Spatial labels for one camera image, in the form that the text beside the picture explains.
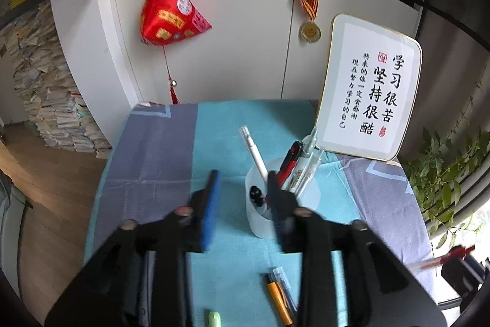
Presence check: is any translucent white pen cup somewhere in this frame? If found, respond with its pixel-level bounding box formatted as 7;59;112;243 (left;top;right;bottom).
244;158;321;239

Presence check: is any white slim pen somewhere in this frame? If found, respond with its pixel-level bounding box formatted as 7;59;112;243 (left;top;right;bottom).
238;125;268;184

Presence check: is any white bookshelf cabinet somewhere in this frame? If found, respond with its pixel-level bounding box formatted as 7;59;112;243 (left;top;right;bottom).
48;0;420;142

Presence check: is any blue ink clear pen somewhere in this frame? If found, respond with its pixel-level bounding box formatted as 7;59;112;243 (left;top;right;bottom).
273;266;297;320

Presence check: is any red hanging fabric ornament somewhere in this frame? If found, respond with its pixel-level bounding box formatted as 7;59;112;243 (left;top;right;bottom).
140;0;212;47

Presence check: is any gold medal with striped ribbon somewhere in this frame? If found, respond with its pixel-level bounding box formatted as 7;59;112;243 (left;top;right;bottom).
299;0;322;43

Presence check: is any clear slim pen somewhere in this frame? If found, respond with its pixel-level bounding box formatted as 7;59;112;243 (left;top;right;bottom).
295;149;325;199

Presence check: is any green potted plant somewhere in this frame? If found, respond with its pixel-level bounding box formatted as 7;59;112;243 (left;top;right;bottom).
401;80;489;249

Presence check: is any red clicker pen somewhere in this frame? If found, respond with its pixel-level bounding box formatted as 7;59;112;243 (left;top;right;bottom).
406;245;475;272

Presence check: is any orange black pen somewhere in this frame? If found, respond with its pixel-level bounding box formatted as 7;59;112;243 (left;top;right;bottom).
265;274;294;326

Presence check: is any blue grey patterned tablecloth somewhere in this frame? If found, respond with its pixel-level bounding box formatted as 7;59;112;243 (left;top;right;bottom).
85;101;432;326

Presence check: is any green whale shaped highlighter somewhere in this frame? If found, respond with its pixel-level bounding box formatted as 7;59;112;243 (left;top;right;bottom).
208;310;222;327

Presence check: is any framed calligraphy sign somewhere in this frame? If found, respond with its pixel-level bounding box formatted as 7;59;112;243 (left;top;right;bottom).
315;14;423;161

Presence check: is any tall stack of books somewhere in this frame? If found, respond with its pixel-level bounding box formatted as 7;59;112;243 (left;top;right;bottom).
1;1;111;159

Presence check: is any clear gel pen white grip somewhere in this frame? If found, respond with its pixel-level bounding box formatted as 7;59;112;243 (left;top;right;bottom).
287;127;317;192

